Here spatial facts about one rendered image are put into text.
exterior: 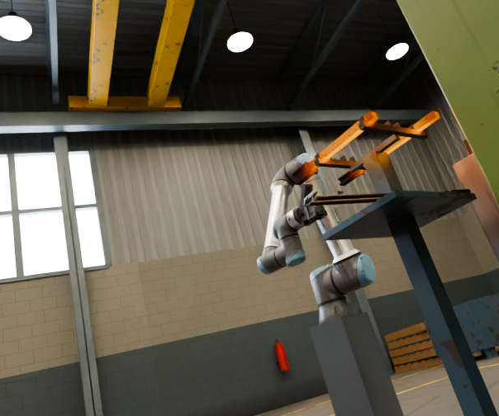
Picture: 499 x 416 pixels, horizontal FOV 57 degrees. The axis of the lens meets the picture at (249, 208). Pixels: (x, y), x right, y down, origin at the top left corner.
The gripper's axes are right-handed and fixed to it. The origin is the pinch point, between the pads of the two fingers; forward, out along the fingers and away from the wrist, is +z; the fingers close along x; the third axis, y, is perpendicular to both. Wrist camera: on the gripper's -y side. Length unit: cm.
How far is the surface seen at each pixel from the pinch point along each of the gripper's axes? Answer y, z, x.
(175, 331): -62, -627, -233
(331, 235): 28.2, 21.2, 31.9
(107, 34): -485, -397, -103
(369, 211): 28, 37, 32
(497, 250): 44, 42, -17
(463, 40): -9, 72, 10
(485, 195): 26, 47, -17
